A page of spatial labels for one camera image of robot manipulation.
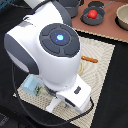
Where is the white toy fish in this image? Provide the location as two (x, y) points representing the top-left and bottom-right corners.
(46, 97), (61, 113)

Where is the red toy tomato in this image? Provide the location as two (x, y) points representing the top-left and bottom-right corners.
(87, 10), (97, 19)

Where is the grey frying pan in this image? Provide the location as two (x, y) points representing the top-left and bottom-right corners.
(81, 1), (112, 26)

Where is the light blue milk carton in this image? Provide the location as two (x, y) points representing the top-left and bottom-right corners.
(22, 75), (41, 96)

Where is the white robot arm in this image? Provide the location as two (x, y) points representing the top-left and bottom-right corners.
(4, 0), (91, 113)

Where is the round wooden plate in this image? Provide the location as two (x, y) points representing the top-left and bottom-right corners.
(78, 62), (84, 75)

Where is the woven beige placemat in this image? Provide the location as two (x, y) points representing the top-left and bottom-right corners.
(12, 30), (116, 128)

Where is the wooden toy stove board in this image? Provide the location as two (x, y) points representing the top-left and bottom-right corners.
(72, 0), (128, 43)

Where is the grey cooking pot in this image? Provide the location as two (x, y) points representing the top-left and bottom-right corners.
(59, 0), (80, 18)

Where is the cream sink bowl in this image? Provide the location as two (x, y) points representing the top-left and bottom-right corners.
(116, 4), (128, 30)

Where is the wooden handled toy knife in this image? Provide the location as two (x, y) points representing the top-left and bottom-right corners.
(81, 56), (98, 63)

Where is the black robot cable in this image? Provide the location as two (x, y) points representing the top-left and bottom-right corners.
(11, 61), (96, 120)

